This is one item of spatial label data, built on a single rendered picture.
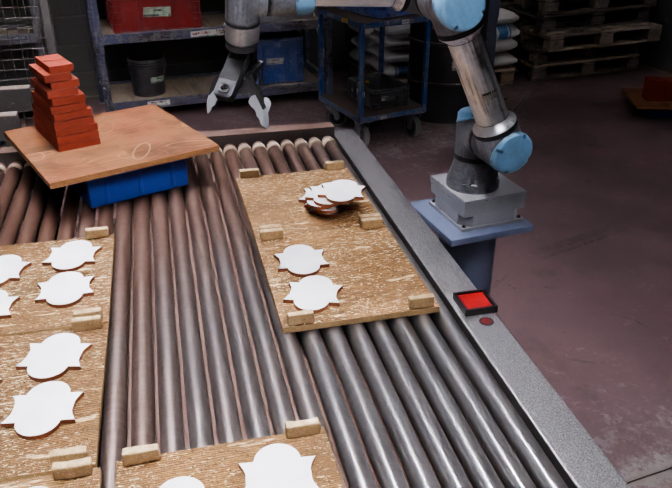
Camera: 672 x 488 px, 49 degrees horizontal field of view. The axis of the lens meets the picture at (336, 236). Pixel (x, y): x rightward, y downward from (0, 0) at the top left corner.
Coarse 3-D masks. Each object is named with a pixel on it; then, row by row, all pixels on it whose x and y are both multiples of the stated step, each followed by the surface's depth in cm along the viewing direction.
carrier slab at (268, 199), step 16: (272, 176) 224; (288, 176) 224; (304, 176) 224; (320, 176) 224; (336, 176) 224; (352, 176) 224; (240, 192) 214; (256, 192) 214; (272, 192) 214; (288, 192) 214; (304, 192) 214; (256, 208) 204; (272, 208) 204; (288, 208) 204; (304, 208) 204; (368, 208) 204; (256, 224) 195; (288, 224) 195; (304, 224) 195; (320, 224) 195; (336, 224) 195; (352, 224) 195; (384, 224) 196
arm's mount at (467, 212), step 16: (432, 176) 217; (448, 192) 209; (496, 192) 207; (512, 192) 207; (448, 208) 211; (464, 208) 202; (480, 208) 204; (496, 208) 207; (512, 208) 209; (464, 224) 206; (480, 224) 207; (496, 224) 209
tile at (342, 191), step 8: (328, 184) 203; (336, 184) 203; (344, 184) 203; (352, 184) 203; (320, 192) 198; (328, 192) 198; (336, 192) 198; (344, 192) 198; (352, 192) 198; (360, 192) 198; (328, 200) 195; (336, 200) 194; (344, 200) 194; (352, 200) 195
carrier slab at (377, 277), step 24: (288, 240) 187; (312, 240) 187; (336, 240) 187; (360, 240) 187; (384, 240) 187; (264, 264) 176; (336, 264) 176; (360, 264) 176; (384, 264) 176; (408, 264) 176; (288, 288) 167; (360, 288) 167; (384, 288) 167; (408, 288) 167; (288, 312) 158; (336, 312) 158; (360, 312) 158; (384, 312) 158; (408, 312) 159; (432, 312) 160
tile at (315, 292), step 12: (312, 276) 169; (300, 288) 165; (312, 288) 165; (324, 288) 165; (336, 288) 165; (288, 300) 161; (300, 300) 160; (312, 300) 160; (324, 300) 160; (336, 300) 160
